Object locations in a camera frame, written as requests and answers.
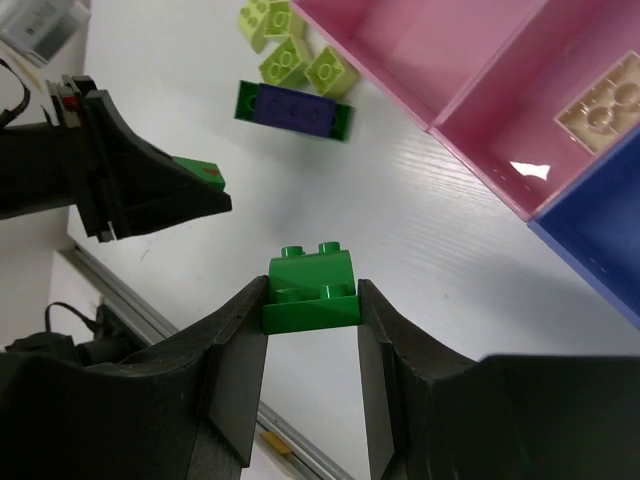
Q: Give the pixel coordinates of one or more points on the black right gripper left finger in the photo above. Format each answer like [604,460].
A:
[232,348]

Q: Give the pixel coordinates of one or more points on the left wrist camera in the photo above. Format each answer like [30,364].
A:
[39,29]

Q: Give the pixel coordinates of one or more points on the small pink container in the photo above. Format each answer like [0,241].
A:
[503,125]

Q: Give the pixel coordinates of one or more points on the purple blue container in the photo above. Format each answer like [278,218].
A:
[594,227]

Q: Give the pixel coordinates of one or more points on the green lego under blue brick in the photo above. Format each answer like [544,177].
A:
[245,105]

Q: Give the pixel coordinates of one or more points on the dark blue lego brick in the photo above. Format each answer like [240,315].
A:
[293,110]

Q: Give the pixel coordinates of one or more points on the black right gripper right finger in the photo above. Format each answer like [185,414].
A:
[399,364]

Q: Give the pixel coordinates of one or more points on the green stepped lego assembly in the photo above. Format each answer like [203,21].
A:
[311,291]

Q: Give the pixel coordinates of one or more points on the green sloped lego piece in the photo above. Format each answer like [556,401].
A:
[206,171]

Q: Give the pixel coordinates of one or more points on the beige lego brick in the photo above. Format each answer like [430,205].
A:
[609,108]

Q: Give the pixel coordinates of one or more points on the aluminium front rail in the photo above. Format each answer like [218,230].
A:
[147,326]

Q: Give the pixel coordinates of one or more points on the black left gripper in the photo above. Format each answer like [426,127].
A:
[122,185]

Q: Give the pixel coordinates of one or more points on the large pink container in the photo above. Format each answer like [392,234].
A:
[421,53]

